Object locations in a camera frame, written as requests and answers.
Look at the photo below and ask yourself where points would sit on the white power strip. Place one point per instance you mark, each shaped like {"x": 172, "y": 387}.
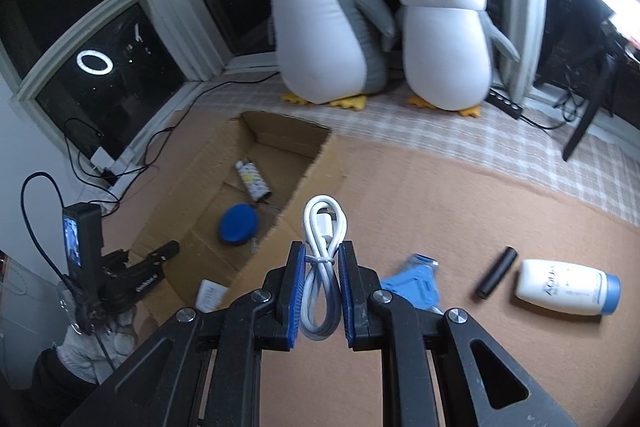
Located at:
{"x": 127, "y": 157}

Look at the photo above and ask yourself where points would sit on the person's left hand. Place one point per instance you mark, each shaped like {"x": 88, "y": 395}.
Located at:
{"x": 124, "y": 329}

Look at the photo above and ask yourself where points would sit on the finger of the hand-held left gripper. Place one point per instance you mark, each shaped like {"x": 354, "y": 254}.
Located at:
{"x": 160, "y": 253}

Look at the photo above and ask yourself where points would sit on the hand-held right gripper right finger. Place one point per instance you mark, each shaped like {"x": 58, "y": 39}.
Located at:
{"x": 348, "y": 292}

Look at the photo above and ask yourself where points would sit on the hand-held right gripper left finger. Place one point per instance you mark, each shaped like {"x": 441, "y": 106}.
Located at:
{"x": 295, "y": 292}

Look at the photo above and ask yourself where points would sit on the small penguin plush toy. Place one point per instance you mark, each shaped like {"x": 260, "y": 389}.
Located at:
{"x": 445, "y": 57}

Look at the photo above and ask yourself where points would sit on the brown felt mat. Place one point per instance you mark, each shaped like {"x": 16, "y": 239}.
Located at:
{"x": 450, "y": 207}

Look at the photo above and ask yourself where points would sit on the blue patterned case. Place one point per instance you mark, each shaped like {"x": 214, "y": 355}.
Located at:
{"x": 410, "y": 291}

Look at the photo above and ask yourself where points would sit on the white power adapter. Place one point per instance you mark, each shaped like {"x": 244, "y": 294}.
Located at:
{"x": 212, "y": 296}

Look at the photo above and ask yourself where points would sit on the white patterned print tube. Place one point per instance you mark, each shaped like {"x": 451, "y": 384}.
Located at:
{"x": 252, "y": 181}

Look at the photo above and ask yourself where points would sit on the white wall charger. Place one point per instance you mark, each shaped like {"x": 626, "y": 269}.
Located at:
{"x": 102, "y": 158}

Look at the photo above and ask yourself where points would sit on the checkered cloth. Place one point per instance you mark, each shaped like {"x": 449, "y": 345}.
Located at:
{"x": 400, "y": 132}

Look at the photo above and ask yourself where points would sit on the blue round lid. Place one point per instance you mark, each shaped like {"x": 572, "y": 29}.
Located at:
{"x": 239, "y": 224}

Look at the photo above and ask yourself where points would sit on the white window frame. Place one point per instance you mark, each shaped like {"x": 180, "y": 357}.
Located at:
{"x": 170, "y": 2}

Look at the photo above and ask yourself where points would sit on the black inline remote control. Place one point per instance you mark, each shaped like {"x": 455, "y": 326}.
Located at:
{"x": 506, "y": 103}

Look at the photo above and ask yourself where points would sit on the large penguin plush toy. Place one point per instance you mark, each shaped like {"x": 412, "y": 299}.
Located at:
{"x": 320, "y": 47}

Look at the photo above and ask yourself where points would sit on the black cylinder tube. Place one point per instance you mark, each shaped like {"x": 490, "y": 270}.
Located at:
{"x": 495, "y": 273}

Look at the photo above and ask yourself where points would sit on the cardboard box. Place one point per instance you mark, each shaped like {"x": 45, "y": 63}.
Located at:
{"x": 320, "y": 177}

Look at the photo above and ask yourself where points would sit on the white lotion bottle blue cap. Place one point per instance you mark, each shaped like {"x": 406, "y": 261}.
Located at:
{"x": 560, "y": 287}

